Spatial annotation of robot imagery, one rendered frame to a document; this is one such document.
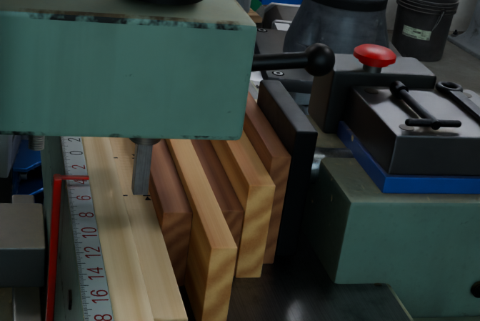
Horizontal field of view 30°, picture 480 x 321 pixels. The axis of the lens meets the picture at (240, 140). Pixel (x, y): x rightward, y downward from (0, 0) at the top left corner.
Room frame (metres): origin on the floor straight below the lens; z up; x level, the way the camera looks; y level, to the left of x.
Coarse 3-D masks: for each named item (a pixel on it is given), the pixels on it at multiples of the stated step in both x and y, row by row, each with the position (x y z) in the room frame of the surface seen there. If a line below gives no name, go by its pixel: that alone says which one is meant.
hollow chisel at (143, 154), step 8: (136, 144) 0.48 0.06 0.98; (136, 152) 0.48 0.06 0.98; (144, 152) 0.48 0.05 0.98; (136, 160) 0.48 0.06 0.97; (144, 160) 0.48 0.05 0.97; (136, 168) 0.48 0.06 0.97; (144, 168) 0.48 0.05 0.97; (136, 176) 0.48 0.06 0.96; (144, 176) 0.48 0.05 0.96; (136, 184) 0.48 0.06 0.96; (144, 184) 0.48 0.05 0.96; (136, 192) 0.48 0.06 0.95; (144, 192) 0.48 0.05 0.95
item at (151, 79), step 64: (0, 0) 0.44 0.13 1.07; (64, 0) 0.46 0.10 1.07; (128, 0) 0.48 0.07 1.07; (0, 64) 0.43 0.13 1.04; (64, 64) 0.44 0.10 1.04; (128, 64) 0.45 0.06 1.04; (192, 64) 0.46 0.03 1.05; (0, 128) 0.43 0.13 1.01; (64, 128) 0.44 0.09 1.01; (128, 128) 0.45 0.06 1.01; (192, 128) 0.46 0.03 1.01
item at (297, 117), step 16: (272, 80) 0.59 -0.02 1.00; (272, 96) 0.56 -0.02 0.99; (288, 96) 0.57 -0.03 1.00; (272, 112) 0.56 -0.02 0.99; (288, 112) 0.54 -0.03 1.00; (288, 128) 0.52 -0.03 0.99; (304, 128) 0.51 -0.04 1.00; (288, 144) 0.52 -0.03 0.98; (304, 144) 0.51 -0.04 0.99; (304, 160) 0.51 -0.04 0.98; (320, 160) 0.55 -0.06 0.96; (288, 176) 0.51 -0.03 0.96; (304, 176) 0.51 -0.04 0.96; (288, 192) 0.51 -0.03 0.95; (304, 192) 0.51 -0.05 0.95; (288, 208) 0.51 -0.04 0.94; (288, 224) 0.51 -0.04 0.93; (288, 240) 0.51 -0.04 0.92
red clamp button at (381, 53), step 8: (360, 48) 0.60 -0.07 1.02; (368, 48) 0.60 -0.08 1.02; (376, 48) 0.61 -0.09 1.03; (384, 48) 0.61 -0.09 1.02; (360, 56) 0.60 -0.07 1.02; (368, 56) 0.59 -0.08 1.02; (376, 56) 0.59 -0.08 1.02; (384, 56) 0.59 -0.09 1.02; (392, 56) 0.60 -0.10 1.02; (368, 64) 0.60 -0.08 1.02; (376, 64) 0.59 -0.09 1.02; (384, 64) 0.59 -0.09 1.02
